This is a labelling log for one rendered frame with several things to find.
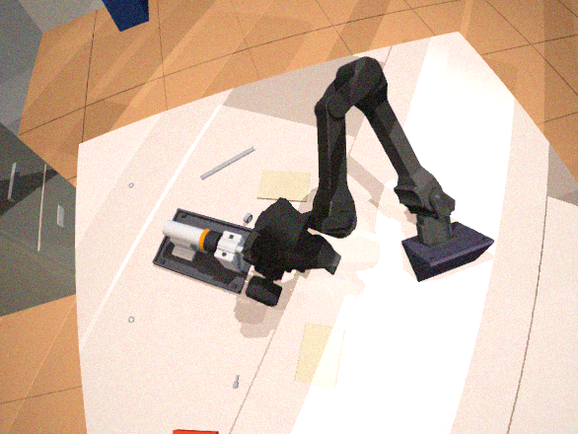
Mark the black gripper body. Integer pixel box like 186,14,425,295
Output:
246,250,306,307

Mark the orange ring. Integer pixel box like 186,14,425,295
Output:
199,229,211,250

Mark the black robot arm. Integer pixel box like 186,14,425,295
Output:
241,56,457,275

